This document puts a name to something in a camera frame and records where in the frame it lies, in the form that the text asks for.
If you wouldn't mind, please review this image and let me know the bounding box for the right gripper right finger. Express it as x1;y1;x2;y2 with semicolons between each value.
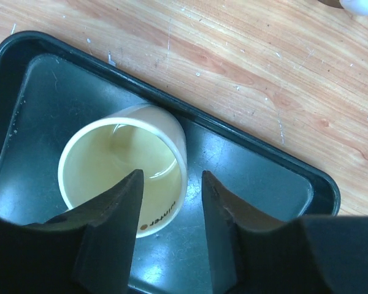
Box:
202;171;368;293

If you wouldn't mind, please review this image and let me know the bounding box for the brown wooden coaster middle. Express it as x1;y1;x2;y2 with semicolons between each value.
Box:
318;0;343;9

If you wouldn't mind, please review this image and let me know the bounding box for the pink mug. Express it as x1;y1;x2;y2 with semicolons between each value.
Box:
340;0;368;16

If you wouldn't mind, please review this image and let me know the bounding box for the black plastic tray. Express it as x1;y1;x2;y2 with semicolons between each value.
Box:
0;31;340;293

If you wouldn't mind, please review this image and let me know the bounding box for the cream yellow mug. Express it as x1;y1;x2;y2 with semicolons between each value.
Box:
58;104;188;238

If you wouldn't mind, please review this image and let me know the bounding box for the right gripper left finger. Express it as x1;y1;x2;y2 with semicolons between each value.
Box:
0;170;144;293

